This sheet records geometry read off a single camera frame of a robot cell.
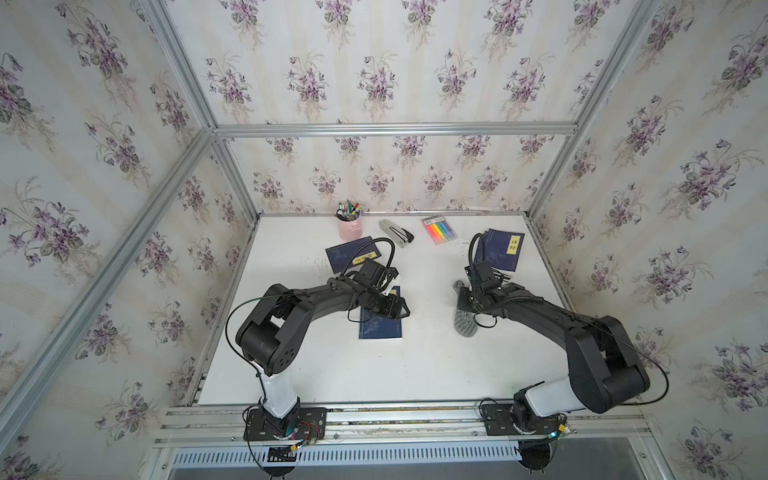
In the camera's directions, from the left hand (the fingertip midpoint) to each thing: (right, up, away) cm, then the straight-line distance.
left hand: (400, 313), depth 90 cm
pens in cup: (-19, +33, +17) cm, 42 cm away
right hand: (+22, +4, +2) cm, 22 cm away
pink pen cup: (-17, +26, +16) cm, 35 cm away
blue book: (+37, +20, +17) cm, 45 cm away
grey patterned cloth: (+19, -2, -2) cm, 19 cm away
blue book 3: (-8, -3, 0) cm, 9 cm away
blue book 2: (-21, +17, +17) cm, 32 cm away
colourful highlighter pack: (+17, +27, +25) cm, 40 cm away
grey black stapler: (+1, +25, +21) cm, 33 cm away
